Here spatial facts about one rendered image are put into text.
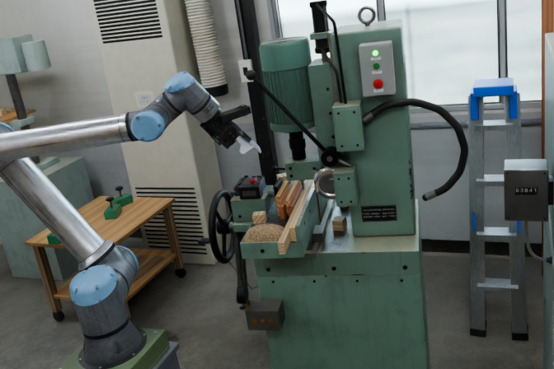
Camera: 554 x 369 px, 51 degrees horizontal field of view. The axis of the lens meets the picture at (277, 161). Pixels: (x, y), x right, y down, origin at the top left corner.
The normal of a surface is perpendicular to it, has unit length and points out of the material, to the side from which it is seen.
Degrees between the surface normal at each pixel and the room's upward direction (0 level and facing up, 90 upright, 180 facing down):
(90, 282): 5
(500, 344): 0
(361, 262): 90
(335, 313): 90
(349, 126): 90
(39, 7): 90
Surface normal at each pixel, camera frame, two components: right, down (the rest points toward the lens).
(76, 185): 0.93, -0.01
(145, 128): 0.07, 0.28
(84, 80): -0.36, 0.34
